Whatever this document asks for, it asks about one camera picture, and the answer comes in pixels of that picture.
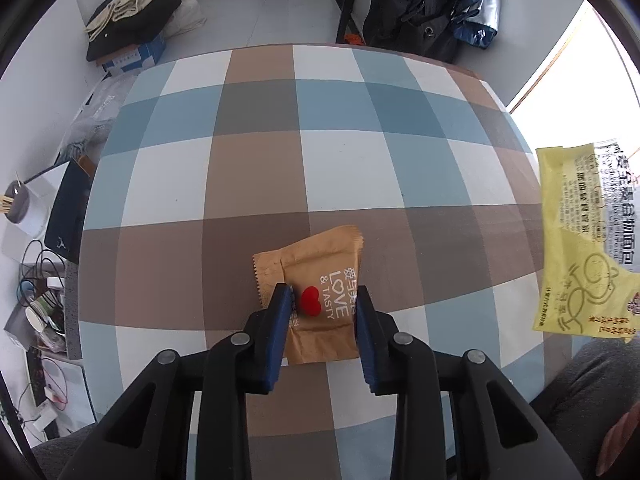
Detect grey parcel bag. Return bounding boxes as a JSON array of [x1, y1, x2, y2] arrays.
[[57, 75, 133, 166]]

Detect brown snack packet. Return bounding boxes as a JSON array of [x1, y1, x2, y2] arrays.
[[251, 225, 366, 367]]

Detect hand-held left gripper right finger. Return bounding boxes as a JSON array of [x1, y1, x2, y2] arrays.
[[354, 285, 583, 480]]

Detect person's grey pants leg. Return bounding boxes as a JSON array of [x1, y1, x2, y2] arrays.
[[529, 347, 640, 480]]

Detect paper cup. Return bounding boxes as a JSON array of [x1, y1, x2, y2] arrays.
[[25, 305, 53, 333]]

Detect beige cloth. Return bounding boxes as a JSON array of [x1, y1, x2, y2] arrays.
[[85, 0, 167, 41]]

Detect yellow and clear bread bag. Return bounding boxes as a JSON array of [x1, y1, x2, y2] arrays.
[[532, 141, 640, 345]]

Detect grey speckled board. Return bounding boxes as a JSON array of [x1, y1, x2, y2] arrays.
[[64, 260, 83, 361]]

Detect white utensil holder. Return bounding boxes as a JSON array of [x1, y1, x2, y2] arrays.
[[4, 182, 51, 238]]

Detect black hanging bag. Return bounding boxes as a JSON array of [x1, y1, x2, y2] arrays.
[[362, 0, 476, 63]]

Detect pile of black and beige clothes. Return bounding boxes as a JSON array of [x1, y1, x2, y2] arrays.
[[86, 0, 182, 62]]

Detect bundle of wooden chopsticks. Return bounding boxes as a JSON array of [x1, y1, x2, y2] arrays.
[[0, 172, 23, 216]]

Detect blue cardboard box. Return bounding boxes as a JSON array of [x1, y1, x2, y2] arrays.
[[97, 35, 167, 77]]

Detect bright window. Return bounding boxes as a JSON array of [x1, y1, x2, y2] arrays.
[[507, 0, 640, 161]]

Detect grey small box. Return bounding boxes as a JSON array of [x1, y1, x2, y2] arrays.
[[4, 305, 32, 352]]

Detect black cables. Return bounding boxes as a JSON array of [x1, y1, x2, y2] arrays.
[[17, 240, 68, 311]]

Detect white sack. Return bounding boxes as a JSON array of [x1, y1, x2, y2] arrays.
[[162, 0, 207, 38]]

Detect silver folded umbrella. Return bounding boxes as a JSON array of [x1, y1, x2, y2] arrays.
[[452, 0, 501, 50]]

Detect grey fabric seat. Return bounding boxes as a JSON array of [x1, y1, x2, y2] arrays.
[[32, 425, 98, 480]]

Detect checkered tablecloth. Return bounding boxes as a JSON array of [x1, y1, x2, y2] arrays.
[[79, 44, 548, 480]]

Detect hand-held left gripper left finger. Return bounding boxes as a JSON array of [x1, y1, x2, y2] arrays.
[[57, 284, 293, 480]]

